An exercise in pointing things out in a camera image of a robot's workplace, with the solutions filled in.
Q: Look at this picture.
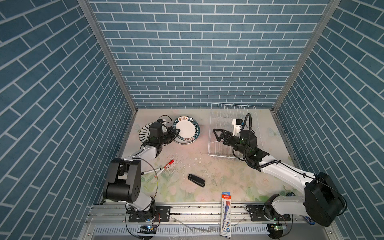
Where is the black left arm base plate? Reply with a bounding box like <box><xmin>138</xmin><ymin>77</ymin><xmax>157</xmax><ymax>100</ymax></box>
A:
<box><xmin>128</xmin><ymin>206</ymin><xmax>171</xmax><ymax>223</ymax></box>

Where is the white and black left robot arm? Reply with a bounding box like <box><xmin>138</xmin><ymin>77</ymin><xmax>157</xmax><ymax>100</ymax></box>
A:
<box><xmin>102</xmin><ymin>121</ymin><xmax>181</xmax><ymax>222</ymax></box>

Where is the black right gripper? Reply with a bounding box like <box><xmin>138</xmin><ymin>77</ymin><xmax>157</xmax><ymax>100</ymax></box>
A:
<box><xmin>214</xmin><ymin>127</ymin><xmax>249</xmax><ymax>158</ymax></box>

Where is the blue and black handheld tool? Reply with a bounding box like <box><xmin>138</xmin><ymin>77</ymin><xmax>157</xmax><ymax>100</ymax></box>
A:
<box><xmin>303</xmin><ymin>216</ymin><xmax>316</xmax><ymax>226</ymax></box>

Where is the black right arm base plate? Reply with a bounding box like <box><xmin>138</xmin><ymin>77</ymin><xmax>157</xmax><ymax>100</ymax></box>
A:
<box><xmin>245</xmin><ymin>205</ymin><xmax>291</xmax><ymax>222</ymax></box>

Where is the blue striped white plate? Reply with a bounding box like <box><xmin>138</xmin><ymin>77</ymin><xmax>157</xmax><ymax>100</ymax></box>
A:
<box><xmin>138</xmin><ymin>123</ymin><xmax>152</xmax><ymax>143</ymax></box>

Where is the black stapler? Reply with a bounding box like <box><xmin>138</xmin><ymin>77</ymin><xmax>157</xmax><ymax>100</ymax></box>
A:
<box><xmin>188</xmin><ymin>174</ymin><xmax>206</xmax><ymax>188</ymax></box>

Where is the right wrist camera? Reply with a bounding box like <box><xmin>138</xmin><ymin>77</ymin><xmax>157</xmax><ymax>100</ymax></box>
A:
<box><xmin>232</xmin><ymin>119</ymin><xmax>244</xmax><ymax>137</ymax></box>

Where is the red and white marker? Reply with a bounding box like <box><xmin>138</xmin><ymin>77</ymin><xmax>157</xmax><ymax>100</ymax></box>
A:
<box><xmin>141</xmin><ymin>159</ymin><xmax>175</xmax><ymax>175</ymax></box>

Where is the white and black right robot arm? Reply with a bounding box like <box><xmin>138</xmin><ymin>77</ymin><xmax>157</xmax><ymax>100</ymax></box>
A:
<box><xmin>213</xmin><ymin>129</ymin><xmax>348</xmax><ymax>227</ymax></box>

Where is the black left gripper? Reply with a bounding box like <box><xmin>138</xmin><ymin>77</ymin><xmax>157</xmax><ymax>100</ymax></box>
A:
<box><xmin>157</xmin><ymin>126</ymin><xmax>180</xmax><ymax>146</ymax></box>

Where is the white wire dish rack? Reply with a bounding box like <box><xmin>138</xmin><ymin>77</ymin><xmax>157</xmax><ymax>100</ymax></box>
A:
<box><xmin>208</xmin><ymin>103</ymin><xmax>264</xmax><ymax>159</ymax></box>

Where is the aluminium front rail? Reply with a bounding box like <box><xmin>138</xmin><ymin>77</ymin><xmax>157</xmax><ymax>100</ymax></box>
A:
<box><xmin>85</xmin><ymin>202</ymin><xmax>331</xmax><ymax>226</ymax></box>

